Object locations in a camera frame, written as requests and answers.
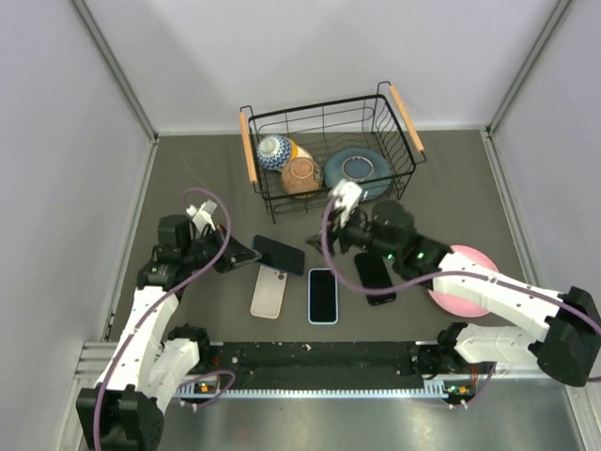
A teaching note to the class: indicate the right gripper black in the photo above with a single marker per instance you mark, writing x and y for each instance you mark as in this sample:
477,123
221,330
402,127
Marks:
337,233

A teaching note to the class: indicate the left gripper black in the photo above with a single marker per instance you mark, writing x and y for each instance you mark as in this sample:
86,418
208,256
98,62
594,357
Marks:
235,254

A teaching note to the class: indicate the blue edged black phone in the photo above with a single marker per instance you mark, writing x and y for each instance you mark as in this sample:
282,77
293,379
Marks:
279,256

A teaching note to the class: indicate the beige phone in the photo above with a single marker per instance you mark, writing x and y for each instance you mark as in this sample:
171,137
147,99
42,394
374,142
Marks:
268,293

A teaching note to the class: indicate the black phone case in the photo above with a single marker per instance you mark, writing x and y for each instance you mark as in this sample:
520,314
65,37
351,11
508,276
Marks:
373,274

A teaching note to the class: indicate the light blue phone case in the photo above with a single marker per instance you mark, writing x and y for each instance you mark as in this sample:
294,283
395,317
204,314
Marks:
309,300

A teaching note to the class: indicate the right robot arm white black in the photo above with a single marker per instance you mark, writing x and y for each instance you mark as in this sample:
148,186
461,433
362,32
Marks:
558,331

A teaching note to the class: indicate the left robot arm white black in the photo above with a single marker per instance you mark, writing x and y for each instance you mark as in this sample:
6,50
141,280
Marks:
125,408

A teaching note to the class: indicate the brown ceramic bowl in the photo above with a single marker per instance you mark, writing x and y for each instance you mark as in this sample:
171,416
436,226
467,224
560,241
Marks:
302,178

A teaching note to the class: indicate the teal blue plate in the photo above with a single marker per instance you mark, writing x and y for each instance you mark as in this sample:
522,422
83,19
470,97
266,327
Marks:
362,166

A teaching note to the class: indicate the yellow bowl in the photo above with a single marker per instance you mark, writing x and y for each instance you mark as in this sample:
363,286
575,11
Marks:
298,151

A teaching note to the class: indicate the blue white patterned bowl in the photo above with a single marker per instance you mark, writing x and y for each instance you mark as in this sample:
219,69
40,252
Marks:
274,151

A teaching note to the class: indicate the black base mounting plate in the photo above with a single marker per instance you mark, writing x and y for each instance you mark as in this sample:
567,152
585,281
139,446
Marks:
331,365

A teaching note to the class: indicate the pink plate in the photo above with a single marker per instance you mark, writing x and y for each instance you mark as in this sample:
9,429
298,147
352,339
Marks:
455,305

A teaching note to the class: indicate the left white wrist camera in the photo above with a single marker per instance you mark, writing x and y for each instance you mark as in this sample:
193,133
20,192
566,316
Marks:
201,217

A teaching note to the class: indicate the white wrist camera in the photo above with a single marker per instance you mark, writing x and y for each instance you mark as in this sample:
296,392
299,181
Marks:
201,217
346,196

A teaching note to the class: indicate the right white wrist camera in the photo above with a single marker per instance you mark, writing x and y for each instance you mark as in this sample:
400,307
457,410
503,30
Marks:
346,196

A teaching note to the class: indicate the black wire dish basket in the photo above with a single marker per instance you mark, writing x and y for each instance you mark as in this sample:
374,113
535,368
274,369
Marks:
378,121

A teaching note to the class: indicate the slotted grey cable duct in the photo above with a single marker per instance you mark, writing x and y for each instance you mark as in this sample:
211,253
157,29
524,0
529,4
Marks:
436,389

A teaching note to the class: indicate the left aluminium frame post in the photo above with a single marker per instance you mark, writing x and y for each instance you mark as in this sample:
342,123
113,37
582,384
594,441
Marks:
119,76

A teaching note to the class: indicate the aluminium frame post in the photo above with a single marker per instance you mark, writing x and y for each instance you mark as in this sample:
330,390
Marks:
553,22
119,76

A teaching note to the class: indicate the right aluminium frame post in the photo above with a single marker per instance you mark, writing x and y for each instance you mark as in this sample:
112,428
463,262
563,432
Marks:
553,22

